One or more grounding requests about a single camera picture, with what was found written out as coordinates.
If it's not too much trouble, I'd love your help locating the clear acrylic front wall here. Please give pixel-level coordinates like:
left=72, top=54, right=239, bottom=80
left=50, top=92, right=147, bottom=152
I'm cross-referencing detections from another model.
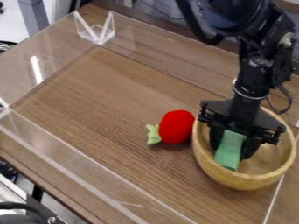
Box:
left=0, top=107, right=197, bottom=224

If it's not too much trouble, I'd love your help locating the black cable bottom left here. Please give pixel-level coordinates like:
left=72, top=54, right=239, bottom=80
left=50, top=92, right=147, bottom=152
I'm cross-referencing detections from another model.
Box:
left=0, top=200, right=36, bottom=224

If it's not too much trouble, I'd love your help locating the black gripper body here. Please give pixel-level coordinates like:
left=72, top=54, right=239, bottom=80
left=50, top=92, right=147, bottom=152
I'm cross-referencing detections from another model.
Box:
left=199, top=94, right=286, bottom=144

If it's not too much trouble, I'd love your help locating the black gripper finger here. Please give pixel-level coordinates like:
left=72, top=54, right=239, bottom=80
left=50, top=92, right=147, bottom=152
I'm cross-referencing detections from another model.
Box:
left=210, top=122, right=226, bottom=151
left=242, top=136, right=262, bottom=159

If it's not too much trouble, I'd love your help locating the clear acrylic corner bracket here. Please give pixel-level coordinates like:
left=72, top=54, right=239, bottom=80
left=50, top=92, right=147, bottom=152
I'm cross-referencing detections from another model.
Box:
left=74, top=10, right=115, bottom=46

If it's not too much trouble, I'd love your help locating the brown wooden bowl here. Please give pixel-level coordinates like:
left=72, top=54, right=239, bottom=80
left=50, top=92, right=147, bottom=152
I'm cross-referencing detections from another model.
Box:
left=191, top=108, right=297, bottom=191

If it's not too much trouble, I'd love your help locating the red plush strawberry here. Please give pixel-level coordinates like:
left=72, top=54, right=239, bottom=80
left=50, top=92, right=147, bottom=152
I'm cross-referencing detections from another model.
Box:
left=146, top=110, right=195, bottom=144

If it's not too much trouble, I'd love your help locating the green foam stick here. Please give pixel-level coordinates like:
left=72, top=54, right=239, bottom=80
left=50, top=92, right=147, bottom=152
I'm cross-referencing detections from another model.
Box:
left=214, top=130, right=247, bottom=172

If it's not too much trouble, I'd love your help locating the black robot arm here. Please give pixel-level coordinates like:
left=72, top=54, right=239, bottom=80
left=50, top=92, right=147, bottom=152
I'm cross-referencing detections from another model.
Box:
left=175, top=0, right=297, bottom=159

